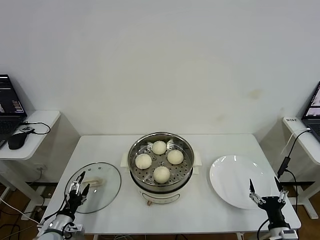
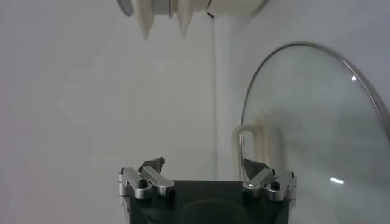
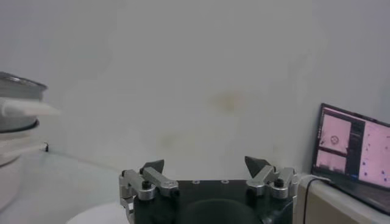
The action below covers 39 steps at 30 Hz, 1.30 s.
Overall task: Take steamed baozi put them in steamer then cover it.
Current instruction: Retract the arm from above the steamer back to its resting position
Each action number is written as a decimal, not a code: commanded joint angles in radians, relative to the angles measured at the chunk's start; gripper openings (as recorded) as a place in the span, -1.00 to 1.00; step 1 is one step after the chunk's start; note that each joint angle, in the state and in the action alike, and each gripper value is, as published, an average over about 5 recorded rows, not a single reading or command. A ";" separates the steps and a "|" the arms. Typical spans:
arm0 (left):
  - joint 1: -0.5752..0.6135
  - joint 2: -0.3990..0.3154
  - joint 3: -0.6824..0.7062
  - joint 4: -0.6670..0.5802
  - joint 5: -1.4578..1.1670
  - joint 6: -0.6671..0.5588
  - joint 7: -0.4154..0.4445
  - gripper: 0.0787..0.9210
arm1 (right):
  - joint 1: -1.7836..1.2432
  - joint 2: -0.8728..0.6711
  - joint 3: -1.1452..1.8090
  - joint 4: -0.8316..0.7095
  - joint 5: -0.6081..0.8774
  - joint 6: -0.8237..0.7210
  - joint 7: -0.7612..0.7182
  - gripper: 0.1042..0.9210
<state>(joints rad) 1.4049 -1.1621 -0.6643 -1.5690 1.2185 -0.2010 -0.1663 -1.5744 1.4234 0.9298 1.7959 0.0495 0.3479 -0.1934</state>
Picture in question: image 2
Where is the glass lid with cream handle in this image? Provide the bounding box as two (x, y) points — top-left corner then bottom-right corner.
(233, 41), (390, 224)

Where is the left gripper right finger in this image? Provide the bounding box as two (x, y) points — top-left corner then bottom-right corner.
(241, 158), (298, 203)

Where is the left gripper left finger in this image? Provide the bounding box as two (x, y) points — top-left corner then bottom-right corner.
(118, 156), (177, 200)

